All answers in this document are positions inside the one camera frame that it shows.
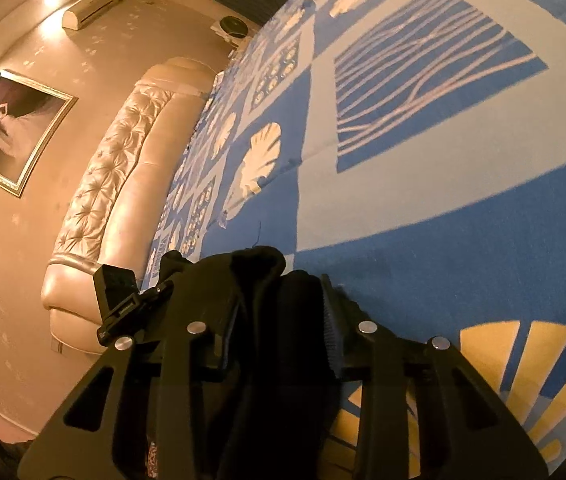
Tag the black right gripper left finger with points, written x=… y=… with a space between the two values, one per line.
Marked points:
x=152 y=392

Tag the black pants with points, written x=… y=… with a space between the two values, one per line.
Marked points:
x=248 y=387

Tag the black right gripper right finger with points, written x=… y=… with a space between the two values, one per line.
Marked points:
x=464 y=430

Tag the cream tufted headboard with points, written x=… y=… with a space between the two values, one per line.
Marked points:
x=113 y=215

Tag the white wall air conditioner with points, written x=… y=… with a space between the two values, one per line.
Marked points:
x=83 y=12

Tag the framed wall picture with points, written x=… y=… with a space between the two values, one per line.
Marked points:
x=30 y=113

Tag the blue patterned bedspread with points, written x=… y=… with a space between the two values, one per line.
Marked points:
x=415 y=152

